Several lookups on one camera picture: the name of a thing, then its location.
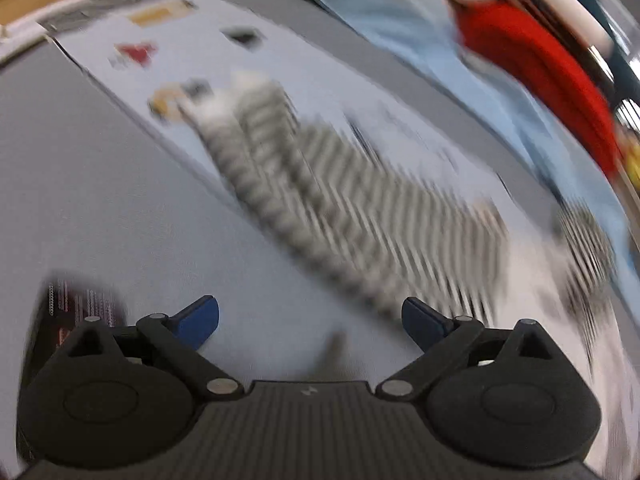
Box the light blue cloth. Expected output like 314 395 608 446
284 0 640 306

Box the black white striped garment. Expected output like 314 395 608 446
182 71 507 328

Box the white garment with black stripes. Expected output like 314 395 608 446
520 202 618 361

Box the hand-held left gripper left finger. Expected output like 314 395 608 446
50 295 245 401

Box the light printed bed sheet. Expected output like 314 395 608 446
46 0 623 466

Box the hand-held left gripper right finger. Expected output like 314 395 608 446
375 296 576 400

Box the yellow object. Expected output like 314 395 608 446
620 127 640 188

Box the white pole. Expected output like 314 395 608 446
510 0 617 52

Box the red garment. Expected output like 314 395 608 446
454 0 622 181

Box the dark teal cloth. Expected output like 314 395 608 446
542 0 640 98

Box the gray bed cover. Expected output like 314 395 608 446
0 0 556 386

